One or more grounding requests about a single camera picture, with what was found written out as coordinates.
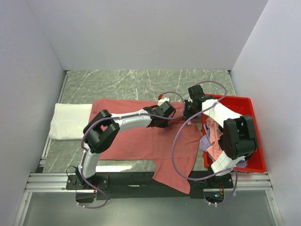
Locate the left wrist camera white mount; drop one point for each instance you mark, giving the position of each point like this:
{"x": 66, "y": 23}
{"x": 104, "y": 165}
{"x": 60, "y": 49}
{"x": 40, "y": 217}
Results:
{"x": 162, "y": 99}

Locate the red plastic bin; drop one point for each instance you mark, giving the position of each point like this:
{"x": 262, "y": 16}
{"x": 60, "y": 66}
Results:
{"x": 247, "y": 106}

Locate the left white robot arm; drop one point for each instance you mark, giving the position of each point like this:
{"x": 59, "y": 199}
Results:
{"x": 104, "y": 127}

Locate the light pink t shirt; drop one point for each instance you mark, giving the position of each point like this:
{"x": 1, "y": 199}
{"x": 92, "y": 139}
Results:
{"x": 214, "y": 149}

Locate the lavender t shirt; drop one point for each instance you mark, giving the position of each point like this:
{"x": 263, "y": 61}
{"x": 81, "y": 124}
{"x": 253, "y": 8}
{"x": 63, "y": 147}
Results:
{"x": 204, "y": 142}

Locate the aluminium frame rail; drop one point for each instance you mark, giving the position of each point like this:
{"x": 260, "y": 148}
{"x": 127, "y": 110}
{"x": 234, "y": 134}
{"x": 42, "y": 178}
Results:
{"x": 56, "y": 182}

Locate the folded white t shirt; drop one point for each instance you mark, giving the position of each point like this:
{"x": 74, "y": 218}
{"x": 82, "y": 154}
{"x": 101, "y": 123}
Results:
{"x": 68, "y": 121}

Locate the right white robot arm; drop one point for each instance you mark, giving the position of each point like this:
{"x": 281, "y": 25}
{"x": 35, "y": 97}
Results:
{"x": 211, "y": 107}

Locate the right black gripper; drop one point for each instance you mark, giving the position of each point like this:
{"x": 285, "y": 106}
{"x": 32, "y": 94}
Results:
{"x": 186, "y": 115}

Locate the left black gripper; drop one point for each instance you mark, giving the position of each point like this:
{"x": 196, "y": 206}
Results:
{"x": 164, "y": 125}

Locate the dark pink t shirt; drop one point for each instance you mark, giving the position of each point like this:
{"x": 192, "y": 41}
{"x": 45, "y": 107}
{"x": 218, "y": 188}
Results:
{"x": 156, "y": 144}

